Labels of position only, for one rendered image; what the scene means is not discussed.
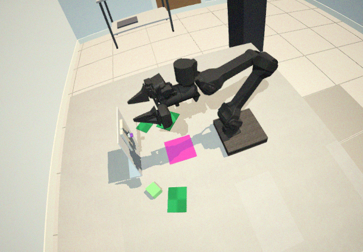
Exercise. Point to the translucent magenta square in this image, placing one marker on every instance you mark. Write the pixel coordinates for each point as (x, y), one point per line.
(180, 149)

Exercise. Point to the light green block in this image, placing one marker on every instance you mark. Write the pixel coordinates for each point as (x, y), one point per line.
(154, 190)

